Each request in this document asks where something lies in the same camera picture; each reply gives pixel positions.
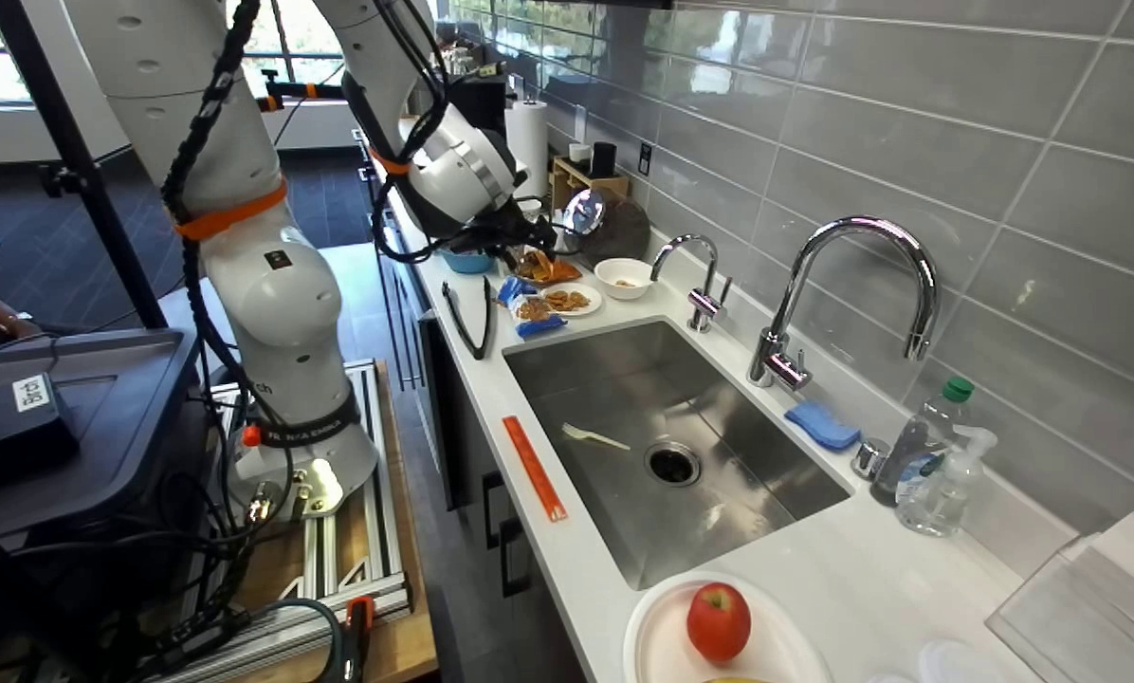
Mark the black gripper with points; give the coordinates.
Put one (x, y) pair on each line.
(499, 228)

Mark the blue pretzel snack packet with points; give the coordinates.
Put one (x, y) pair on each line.
(511, 295)

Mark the small white plate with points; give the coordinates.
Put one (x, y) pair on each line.
(592, 295)

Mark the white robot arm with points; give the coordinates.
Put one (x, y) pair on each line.
(172, 73)

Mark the white plate with fruit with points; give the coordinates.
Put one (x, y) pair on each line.
(659, 645)

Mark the orange snack bag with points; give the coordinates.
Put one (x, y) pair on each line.
(545, 271)

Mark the glass pot lid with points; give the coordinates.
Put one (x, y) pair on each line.
(586, 215)

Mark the dark brown container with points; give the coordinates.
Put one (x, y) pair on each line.
(623, 234)

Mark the white bowl with snacks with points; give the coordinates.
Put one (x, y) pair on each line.
(623, 278)

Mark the white plastic fork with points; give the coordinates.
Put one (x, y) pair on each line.
(592, 436)

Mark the small chrome faucet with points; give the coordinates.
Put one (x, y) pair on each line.
(707, 300)

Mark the stainless steel sink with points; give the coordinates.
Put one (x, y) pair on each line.
(707, 470)

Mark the tall chrome faucet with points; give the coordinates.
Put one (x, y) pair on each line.
(830, 267)

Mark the blue sponge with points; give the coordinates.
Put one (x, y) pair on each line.
(825, 427)

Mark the red apple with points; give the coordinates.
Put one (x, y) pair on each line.
(720, 623)

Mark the clear soap bottle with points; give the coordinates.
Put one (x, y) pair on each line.
(922, 436)

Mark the white cup lid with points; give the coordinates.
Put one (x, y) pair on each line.
(959, 660)

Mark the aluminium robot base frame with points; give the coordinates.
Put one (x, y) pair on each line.
(341, 596)

